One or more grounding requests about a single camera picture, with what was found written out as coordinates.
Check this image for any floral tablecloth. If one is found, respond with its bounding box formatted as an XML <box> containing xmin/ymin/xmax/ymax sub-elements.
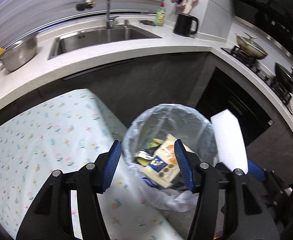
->
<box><xmin>0</xmin><ymin>88</ymin><xmax>187</xmax><ymax>240</ymax></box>

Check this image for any trash bin with clear liner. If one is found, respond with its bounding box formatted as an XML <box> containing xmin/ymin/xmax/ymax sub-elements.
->
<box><xmin>123</xmin><ymin>104</ymin><xmax>220</xmax><ymax>212</ymax></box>

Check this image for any yellow black wrapper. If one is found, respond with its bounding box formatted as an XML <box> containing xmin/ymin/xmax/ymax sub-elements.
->
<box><xmin>134</xmin><ymin>150</ymin><xmax>157</xmax><ymax>167</ymax></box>

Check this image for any green dish soap bottle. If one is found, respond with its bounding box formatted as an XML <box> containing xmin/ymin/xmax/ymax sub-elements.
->
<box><xmin>155</xmin><ymin>2</ymin><xmax>166</xmax><ymax>27</ymax></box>

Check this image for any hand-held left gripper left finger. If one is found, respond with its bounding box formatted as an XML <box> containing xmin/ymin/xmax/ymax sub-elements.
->
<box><xmin>16</xmin><ymin>140</ymin><xmax>122</xmax><ymax>240</ymax></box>

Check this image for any black range hood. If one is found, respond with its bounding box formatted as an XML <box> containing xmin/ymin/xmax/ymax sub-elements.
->
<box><xmin>228</xmin><ymin>0</ymin><xmax>293</xmax><ymax>64</ymax></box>

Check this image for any black electric kettle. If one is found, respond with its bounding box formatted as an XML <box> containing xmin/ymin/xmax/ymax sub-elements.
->
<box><xmin>173</xmin><ymin>12</ymin><xmax>199</xmax><ymax>37</ymax></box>

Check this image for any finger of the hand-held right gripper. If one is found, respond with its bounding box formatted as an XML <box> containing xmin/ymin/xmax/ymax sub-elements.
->
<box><xmin>247</xmin><ymin>159</ymin><xmax>273</xmax><ymax>183</ymax></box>

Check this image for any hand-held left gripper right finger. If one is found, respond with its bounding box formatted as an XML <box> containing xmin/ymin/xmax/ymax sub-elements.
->
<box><xmin>174</xmin><ymin>139</ymin><xmax>280</xmax><ymax>240</ymax></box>

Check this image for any black wok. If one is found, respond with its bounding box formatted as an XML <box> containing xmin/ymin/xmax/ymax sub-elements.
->
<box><xmin>271</xmin><ymin>62</ymin><xmax>293</xmax><ymax>94</ymax></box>

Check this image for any chrome kitchen faucet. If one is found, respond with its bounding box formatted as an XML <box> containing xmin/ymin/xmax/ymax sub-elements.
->
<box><xmin>89</xmin><ymin>0</ymin><xmax>119</xmax><ymax>30</ymax></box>

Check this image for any glass pan lid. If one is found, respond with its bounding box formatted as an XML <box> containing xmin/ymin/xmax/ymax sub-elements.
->
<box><xmin>236</xmin><ymin>32</ymin><xmax>264</xmax><ymax>53</ymax></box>

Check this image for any cream orange snack packet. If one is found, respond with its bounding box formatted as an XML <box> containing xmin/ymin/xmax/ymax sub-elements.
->
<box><xmin>153</xmin><ymin>133</ymin><xmax>195</xmax><ymax>167</ymax></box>

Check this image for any stainless steel sink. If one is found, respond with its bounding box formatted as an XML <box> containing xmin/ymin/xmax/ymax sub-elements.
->
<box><xmin>47</xmin><ymin>24</ymin><xmax>163</xmax><ymax>61</ymax></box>

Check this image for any cream packet with blue label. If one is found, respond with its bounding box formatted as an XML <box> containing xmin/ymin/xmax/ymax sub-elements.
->
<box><xmin>140</xmin><ymin>152</ymin><xmax>183</xmax><ymax>188</ymax></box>

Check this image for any frying pan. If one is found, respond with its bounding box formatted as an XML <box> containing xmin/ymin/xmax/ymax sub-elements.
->
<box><xmin>235</xmin><ymin>36</ymin><xmax>268</xmax><ymax>60</ymax></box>

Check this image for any stainless steel colander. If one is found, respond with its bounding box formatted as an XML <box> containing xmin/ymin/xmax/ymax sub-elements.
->
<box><xmin>0</xmin><ymin>33</ymin><xmax>39</xmax><ymax>72</ymax></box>

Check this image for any black built-in oven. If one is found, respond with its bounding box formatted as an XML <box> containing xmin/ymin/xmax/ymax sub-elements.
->
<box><xmin>195</xmin><ymin>66</ymin><xmax>274</xmax><ymax>147</ymax></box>

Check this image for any black faucet filter attachment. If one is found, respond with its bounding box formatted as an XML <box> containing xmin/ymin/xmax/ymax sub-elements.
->
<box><xmin>75</xmin><ymin>0</ymin><xmax>97</xmax><ymax>12</ymax></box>

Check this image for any green wrapper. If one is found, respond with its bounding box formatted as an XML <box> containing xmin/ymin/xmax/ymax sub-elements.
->
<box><xmin>148</xmin><ymin>139</ymin><xmax>163</xmax><ymax>149</ymax></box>

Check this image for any black gas stove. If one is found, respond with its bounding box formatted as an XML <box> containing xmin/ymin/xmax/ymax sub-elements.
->
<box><xmin>221</xmin><ymin>45</ymin><xmax>293</xmax><ymax>115</ymax></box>

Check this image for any grey base cabinet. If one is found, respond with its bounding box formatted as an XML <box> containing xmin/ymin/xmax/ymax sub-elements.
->
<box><xmin>62</xmin><ymin>51</ymin><xmax>213</xmax><ymax>135</ymax></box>

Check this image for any white foam block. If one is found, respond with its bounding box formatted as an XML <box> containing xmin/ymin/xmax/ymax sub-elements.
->
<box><xmin>210</xmin><ymin>108</ymin><xmax>249</xmax><ymax>175</ymax></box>

